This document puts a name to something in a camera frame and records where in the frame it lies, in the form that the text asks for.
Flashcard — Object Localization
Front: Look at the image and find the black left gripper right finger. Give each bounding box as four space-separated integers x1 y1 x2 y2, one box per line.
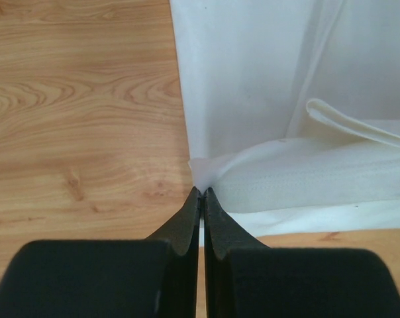
203 189 400 317

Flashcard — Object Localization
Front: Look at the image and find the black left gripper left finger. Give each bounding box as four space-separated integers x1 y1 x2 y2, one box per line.
0 189 200 317

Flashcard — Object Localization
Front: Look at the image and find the white t shirt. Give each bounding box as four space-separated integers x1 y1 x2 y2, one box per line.
170 1 400 237

